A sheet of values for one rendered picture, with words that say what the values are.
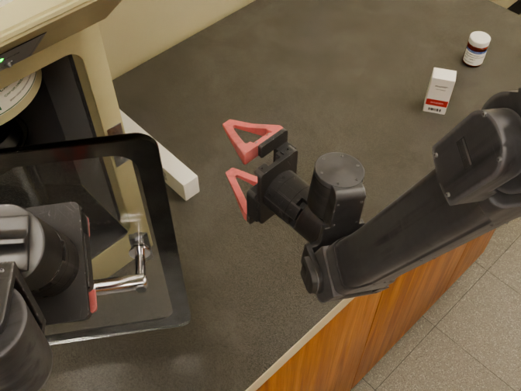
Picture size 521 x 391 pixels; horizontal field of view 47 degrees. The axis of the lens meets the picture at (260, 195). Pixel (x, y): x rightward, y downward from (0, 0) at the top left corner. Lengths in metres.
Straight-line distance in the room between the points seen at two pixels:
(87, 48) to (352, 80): 0.73
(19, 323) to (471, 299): 1.89
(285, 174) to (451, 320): 1.43
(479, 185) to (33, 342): 0.28
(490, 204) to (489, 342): 1.74
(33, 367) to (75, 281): 0.13
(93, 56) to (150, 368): 0.47
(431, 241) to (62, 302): 0.30
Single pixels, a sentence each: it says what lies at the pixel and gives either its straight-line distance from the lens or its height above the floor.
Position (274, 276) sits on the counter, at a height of 0.94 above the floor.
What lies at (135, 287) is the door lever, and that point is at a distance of 0.71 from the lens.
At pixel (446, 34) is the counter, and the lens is 1.51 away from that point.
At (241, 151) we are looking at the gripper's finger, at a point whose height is 1.27.
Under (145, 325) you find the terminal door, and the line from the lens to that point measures 0.90.
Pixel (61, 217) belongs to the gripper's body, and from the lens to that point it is 0.55.
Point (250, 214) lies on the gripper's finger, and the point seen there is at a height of 1.16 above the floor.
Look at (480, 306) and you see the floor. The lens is 2.17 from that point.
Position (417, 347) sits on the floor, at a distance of 2.04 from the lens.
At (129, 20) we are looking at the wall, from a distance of 1.36.
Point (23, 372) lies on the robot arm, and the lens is 0.42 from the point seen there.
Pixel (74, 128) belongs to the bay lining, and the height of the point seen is 1.18.
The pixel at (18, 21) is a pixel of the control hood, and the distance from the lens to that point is 0.55.
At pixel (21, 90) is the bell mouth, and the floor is 1.33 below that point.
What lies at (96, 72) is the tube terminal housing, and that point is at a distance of 0.77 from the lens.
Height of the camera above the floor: 1.81
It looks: 52 degrees down
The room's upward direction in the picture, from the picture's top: straight up
